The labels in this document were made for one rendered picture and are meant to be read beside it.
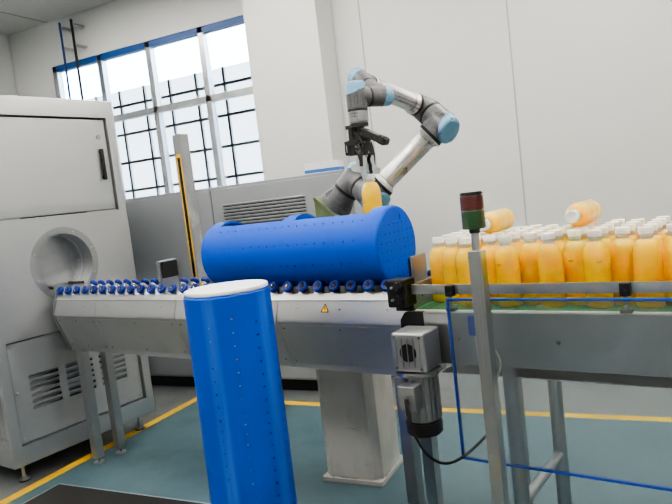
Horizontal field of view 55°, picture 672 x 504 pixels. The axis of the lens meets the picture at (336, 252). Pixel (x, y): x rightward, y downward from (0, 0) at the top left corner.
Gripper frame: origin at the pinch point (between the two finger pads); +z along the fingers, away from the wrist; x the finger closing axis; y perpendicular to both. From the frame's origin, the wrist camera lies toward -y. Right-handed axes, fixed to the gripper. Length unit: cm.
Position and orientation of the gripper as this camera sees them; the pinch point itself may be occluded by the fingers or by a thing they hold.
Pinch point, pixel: (369, 176)
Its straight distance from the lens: 240.9
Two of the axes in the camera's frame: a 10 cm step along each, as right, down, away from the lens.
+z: 1.1, 9.9, 0.9
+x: -5.8, 1.4, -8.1
